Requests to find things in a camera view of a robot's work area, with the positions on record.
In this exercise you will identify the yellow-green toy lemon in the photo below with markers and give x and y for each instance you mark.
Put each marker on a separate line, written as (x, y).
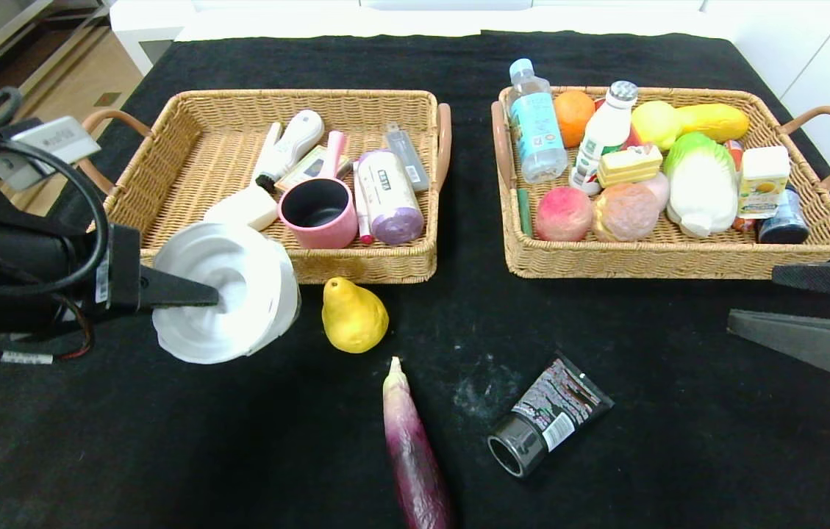
(653, 125)

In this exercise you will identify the white milk drink bottle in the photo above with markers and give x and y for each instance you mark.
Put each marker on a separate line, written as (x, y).
(602, 132)

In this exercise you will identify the orange toy fruit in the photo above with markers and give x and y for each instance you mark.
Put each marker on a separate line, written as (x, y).
(575, 117)

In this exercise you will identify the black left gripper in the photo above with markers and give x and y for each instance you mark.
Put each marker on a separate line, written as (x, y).
(117, 266)

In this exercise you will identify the white juice carton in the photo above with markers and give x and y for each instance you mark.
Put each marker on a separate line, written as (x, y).
(764, 184)

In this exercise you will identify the wicker basket with food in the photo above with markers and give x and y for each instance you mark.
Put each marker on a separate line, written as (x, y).
(584, 257)

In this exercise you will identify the white purple bag roll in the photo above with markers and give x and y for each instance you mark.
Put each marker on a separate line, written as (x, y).
(389, 198)

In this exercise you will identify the pink cup dark inside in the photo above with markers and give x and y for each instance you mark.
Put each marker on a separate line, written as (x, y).
(326, 231)

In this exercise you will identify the dark blue small jar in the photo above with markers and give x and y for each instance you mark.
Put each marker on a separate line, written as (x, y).
(784, 224)

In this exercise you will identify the white marker red cap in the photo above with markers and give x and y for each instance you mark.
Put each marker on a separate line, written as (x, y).
(363, 213)

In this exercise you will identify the wicker basket with household items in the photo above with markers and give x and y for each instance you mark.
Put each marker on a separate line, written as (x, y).
(201, 147)

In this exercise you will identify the pink bun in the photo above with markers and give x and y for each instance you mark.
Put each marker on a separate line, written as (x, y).
(624, 213)

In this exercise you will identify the small orange-red can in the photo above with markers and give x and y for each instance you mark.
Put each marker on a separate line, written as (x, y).
(734, 150)

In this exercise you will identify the pink toy peach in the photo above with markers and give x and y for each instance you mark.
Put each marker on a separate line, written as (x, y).
(563, 214)

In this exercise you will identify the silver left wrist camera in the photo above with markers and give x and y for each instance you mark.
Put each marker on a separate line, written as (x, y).
(54, 143)

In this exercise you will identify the yellow toy cake slice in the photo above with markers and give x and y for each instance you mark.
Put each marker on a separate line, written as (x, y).
(628, 169)

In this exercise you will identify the green marker pen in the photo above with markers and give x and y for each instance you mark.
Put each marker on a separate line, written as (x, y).
(524, 213)

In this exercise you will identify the white table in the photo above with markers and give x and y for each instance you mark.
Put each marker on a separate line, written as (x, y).
(275, 18)

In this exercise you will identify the yellow toy mango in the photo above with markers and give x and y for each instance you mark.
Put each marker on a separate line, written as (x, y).
(716, 121)

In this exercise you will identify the yellow toy pear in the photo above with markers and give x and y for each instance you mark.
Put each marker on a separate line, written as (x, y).
(352, 319)

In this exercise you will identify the white soap block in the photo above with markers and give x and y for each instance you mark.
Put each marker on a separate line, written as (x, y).
(245, 209)

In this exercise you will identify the black printed squeeze tube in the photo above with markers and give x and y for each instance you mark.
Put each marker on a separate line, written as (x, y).
(554, 408)

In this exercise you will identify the white handheld device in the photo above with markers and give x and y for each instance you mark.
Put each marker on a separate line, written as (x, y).
(297, 136)

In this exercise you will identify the purple toy eggplant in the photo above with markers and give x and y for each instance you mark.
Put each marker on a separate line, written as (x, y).
(411, 441)

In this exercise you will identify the red soda can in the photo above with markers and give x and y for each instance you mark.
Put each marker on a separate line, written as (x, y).
(635, 138)

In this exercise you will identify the clear water bottle blue label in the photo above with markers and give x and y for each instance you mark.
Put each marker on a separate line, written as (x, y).
(536, 125)

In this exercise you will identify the green white toy cabbage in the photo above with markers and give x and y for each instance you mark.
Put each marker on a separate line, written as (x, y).
(701, 191)

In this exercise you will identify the white pen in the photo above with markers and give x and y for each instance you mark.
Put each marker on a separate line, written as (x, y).
(267, 158)

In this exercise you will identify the white round ridged disc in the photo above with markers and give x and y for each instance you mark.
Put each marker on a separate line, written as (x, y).
(253, 323)

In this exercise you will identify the small printed cardboard box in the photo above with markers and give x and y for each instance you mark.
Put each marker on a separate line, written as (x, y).
(312, 165)

